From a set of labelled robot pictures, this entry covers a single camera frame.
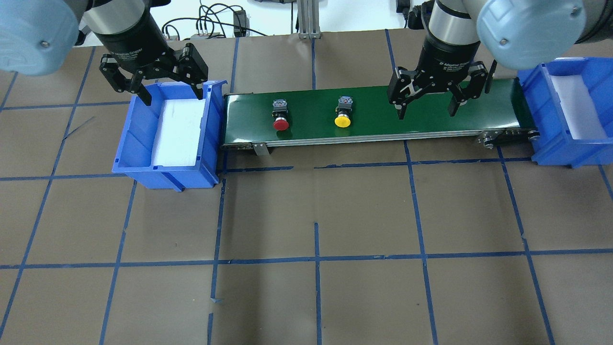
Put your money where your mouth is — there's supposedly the white foam pad left bin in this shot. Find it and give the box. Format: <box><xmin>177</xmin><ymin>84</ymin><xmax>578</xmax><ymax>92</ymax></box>
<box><xmin>151</xmin><ymin>99</ymin><xmax>205</xmax><ymax>167</ymax></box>

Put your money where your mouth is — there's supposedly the red push button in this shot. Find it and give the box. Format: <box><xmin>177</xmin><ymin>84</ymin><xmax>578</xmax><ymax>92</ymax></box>
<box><xmin>272</xmin><ymin>100</ymin><xmax>290</xmax><ymax>131</ymax></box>

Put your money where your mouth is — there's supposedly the white foam pad bin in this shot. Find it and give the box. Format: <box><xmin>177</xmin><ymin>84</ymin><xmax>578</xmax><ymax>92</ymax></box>
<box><xmin>550</xmin><ymin>75</ymin><xmax>607</xmax><ymax>140</ymax></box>
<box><xmin>151</xmin><ymin>99</ymin><xmax>205</xmax><ymax>167</ymax></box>

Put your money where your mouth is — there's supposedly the aluminium frame post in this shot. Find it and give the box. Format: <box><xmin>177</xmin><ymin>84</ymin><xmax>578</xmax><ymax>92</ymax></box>
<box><xmin>297</xmin><ymin>0</ymin><xmax>321</xmax><ymax>39</ymax></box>

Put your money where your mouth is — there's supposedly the blue storage bin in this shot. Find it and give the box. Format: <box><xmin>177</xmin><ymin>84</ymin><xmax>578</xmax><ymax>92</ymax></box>
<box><xmin>112</xmin><ymin>80</ymin><xmax>227</xmax><ymax>192</ymax></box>
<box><xmin>517</xmin><ymin>57</ymin><xmax>613</xmax><ymax>168</ymax></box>

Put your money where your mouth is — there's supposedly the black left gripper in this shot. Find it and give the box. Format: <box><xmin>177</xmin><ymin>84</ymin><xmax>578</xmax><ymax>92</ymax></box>
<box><xmin>99</xmin><ymin>36</ymin><xmax>209</xmax><ymax>106</ymax></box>

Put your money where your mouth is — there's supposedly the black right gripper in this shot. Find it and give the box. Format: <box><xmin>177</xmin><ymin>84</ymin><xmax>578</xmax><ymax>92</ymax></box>
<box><xmin>387</xmin><ymin>36</ymin><xmax>488</xmax><ymax>120</ymax></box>

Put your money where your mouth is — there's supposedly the white foam pad right bin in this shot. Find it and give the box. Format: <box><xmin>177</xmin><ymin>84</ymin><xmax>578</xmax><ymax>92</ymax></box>
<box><xmin>550</xmin><ymin>75</ymin><xmax>607</xmax><ymax>140</ymax></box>

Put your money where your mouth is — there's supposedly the blue left storage bin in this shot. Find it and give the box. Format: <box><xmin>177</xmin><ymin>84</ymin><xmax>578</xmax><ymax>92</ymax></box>
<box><xmin>112</xmin><ymin>80</ymin><xmax>227</xmax><ymax>192</ymax></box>

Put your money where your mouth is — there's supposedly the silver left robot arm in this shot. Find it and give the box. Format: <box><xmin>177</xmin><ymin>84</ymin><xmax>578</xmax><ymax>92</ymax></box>
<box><xmin>0</xmin><ymin>0</ymin><xmax>208</xmax><ymax>105</ymax></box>

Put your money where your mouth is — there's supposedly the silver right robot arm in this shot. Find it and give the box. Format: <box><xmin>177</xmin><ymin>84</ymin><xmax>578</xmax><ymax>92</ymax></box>
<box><xmin>387</xmin><ymin>0</ymin><xmax>613</xmax><ymax>120</ymax></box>

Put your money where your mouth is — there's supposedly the blue right storage bin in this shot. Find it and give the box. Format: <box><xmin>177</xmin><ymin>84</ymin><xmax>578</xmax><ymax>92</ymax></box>
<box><xmin>517</xmin><ymin>57</ymin><xmax>613</xmax><ymax>168</ymax></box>

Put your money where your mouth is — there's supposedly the yellow push button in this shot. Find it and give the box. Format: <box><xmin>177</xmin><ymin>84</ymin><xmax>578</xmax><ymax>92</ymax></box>
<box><xmin>334</xmin><ymin>96</ymin><xmax>353</xmax><ymax>127</ymax></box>

